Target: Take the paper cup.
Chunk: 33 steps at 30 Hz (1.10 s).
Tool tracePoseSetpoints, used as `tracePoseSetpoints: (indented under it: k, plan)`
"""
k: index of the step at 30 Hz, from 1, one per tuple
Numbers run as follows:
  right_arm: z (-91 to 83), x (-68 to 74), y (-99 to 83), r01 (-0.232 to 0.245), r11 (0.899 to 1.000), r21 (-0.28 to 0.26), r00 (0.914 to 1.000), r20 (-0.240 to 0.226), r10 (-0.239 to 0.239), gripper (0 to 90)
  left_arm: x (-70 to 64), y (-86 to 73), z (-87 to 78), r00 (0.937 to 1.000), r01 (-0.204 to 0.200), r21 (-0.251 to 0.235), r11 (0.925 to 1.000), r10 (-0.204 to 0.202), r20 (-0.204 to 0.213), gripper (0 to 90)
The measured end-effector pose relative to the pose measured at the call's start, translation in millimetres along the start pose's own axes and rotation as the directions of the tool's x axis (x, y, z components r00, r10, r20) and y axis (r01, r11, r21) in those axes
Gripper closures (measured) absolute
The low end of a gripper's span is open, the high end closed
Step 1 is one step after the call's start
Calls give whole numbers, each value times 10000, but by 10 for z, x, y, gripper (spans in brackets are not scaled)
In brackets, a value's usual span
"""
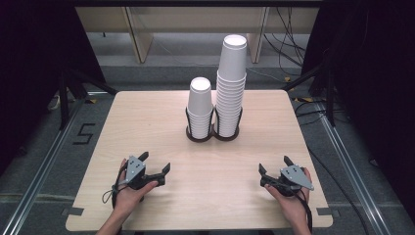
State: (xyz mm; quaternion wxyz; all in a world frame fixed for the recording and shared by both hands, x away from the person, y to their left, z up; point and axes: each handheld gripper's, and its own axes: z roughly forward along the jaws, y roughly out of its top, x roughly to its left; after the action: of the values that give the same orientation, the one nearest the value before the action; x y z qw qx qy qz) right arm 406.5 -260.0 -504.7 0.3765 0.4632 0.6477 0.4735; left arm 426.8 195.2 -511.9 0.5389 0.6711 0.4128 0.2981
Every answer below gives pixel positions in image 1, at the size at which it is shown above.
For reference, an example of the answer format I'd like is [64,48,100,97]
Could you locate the person's right hand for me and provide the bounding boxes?
[263,166,314,226]

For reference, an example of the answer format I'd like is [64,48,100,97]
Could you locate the right hand-held gripper cable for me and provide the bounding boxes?
[290,186,314,234]

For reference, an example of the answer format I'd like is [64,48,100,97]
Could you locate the black metal stand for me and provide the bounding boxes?
[282,62,338,127]
[58,67,118,131]

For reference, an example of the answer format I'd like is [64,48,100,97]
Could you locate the light wooden desk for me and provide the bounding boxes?
[75,6,320,65]

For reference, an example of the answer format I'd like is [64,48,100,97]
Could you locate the black tape strip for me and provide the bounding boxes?
[62,207,85,217]
[316,207,341,218]

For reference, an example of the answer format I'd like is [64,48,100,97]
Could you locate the aluminium floor rail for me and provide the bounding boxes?
[314,101,392,235]
[1,97,87,235]

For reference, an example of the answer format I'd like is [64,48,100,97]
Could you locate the black floor cable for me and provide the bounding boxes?
[295,101,371,235]

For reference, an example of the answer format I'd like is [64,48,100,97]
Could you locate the bundle of black cables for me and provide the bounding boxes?
[263,7,308,68]

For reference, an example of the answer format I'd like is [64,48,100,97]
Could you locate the tall stack of white cups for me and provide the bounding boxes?
[214,33,248,138]

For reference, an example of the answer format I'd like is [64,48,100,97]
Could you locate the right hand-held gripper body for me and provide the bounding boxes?
[268,164,315,197]

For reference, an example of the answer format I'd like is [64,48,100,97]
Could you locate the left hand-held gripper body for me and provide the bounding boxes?
[125,155,155,191]

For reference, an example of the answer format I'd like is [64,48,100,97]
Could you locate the short stack of white cups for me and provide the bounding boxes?
[186,76,214,140]

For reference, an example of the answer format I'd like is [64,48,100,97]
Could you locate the left hand-held gripper cable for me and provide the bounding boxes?
[101,160,130,210]

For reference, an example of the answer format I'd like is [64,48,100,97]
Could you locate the person's left hand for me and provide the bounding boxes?
[112,158,160,213]

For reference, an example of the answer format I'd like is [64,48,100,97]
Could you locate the black double cup holder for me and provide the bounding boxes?
[184,106,244,143]

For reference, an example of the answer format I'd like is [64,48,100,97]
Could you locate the hand-held gripper cable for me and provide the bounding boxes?
[101,160,130,210]
[290,186,314,234]

